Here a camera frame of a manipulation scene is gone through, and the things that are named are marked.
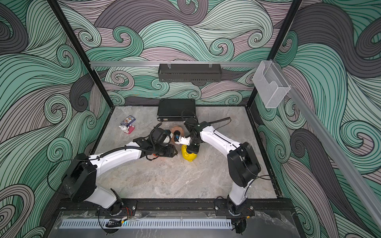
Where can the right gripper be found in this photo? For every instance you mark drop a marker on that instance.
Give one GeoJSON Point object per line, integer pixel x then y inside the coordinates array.
{"type": "Point", "coordinates": [195, 149]}

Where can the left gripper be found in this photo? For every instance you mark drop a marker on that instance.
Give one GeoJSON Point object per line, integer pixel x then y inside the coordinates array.
{"type": "Point", "coordinates": [170, 150]}

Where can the yellow piggy bank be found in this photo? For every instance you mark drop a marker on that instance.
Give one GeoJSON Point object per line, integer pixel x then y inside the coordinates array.
{"type": "Point", "coordinates": [187, 156]}

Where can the pink piggy bank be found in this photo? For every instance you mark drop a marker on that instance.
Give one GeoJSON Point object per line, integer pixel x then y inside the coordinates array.
{"type": "Point", "coordinates": [177, 131]}

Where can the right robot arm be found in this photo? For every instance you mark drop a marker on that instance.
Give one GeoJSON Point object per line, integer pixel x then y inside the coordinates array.
{"type": "Point", "coordinates": [243, 165]}

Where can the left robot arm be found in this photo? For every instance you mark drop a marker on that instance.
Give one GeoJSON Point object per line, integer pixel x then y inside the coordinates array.
{"type": "Point", "coordinates": [80, 180]}

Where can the black case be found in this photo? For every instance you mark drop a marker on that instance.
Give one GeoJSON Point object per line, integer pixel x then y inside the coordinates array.
{"type": "Point", "coordinates": [176, 110]}

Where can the white pink bunny toy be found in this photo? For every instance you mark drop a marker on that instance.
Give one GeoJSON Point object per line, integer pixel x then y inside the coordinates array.
{"type": "Point", "coordinates": [127, 129]}

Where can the card box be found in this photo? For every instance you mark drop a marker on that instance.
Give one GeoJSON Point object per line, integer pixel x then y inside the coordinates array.
{"type": "Point", "coordinates": [128, 121]}

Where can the clear plastic holder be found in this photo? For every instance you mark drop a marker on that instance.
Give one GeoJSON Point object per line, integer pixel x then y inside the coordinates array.
{"type": "Point", "coordinates": [271, 83]}

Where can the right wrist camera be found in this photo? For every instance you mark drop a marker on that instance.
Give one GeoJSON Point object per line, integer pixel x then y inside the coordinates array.
{"type": "Point", "coordinates": [180, 140]}

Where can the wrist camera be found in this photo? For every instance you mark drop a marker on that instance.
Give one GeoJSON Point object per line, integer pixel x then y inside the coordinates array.
{"type": "Point", "coordinates": [161, 136]}
{"type": "Point", "coordinates": [180, 140]}

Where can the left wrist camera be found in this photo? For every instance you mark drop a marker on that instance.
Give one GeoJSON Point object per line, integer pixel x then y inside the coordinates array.
{"type": "Point", "coordinates": [161, 136]}

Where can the black wall shelf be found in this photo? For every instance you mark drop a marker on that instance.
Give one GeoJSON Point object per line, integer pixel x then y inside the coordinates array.
{"type": "Point", "coordinates": [189, 72]}

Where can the white cable duct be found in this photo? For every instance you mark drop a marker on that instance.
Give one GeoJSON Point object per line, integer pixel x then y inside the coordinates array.
{"type": "Point", "coordinates": [147, 224]}

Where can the aluminium rail right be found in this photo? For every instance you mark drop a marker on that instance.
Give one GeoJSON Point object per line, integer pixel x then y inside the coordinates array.
{"type": "Point", "coordinates": [364, 192]}

